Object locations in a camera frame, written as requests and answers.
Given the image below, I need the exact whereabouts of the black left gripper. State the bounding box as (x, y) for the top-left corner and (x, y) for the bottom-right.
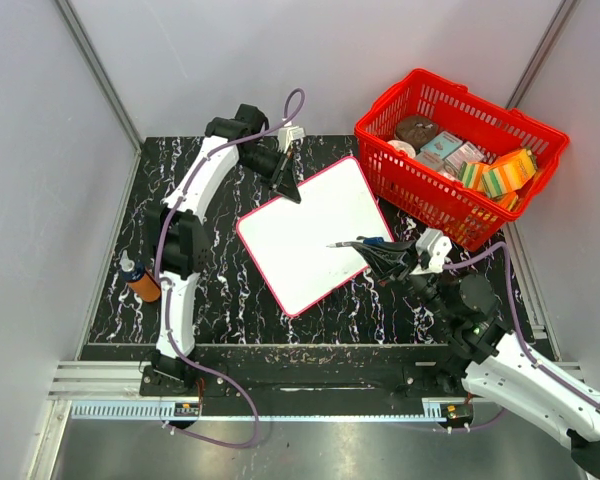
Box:
(240, 146), (301, 204)

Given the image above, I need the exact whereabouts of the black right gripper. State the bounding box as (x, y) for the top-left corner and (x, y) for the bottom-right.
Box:
(354, 237), (456, 323)

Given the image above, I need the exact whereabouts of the white blue whiteboard marker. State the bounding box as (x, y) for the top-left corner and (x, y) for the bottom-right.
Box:
(327, 236), (385, 248)

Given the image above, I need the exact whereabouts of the pink framed whiteboard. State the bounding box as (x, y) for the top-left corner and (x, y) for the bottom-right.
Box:
(236, 156), (393, 318)

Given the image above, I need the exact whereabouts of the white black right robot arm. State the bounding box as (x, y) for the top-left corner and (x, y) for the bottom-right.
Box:
(351, 236), (600, 479)

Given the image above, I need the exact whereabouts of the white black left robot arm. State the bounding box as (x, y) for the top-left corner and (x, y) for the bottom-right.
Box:
(145, 104), (304, 396)

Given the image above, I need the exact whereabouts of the yellow green sponge pack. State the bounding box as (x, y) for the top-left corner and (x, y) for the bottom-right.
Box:
(458, 162), (489, 193)

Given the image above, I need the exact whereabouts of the white tape roll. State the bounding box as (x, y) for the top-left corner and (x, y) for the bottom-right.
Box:
(388, 139), (417, 158)

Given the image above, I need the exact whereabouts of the red plastic shopping basket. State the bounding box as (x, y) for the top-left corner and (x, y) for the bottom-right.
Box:
(354, 69), (570, 251)

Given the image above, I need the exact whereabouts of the teal small box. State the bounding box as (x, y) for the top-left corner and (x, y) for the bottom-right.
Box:
(421, 131), (463, 159)

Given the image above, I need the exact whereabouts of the pink white small box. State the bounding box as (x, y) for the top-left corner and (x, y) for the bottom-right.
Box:
(444, 142), (484, 176)

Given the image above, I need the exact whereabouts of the brown round item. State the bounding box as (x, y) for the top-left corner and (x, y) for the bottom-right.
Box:
(394, 115), (439, 150)

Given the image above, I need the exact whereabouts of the orange sponge pack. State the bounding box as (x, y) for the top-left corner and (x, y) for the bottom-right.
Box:
(481, 148), (537, 198)

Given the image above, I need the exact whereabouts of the orange spray bottle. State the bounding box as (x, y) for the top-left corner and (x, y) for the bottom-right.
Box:
(118, 250), (161, 303)

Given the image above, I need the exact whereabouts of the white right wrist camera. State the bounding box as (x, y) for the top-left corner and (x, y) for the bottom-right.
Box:
(411, 228), (452, 275)

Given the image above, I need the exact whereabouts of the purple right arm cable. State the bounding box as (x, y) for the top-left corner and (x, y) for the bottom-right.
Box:
(442, 241), (600, 416)

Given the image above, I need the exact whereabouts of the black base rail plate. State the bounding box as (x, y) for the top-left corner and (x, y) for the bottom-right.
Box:
(138, 344), (470, 402)

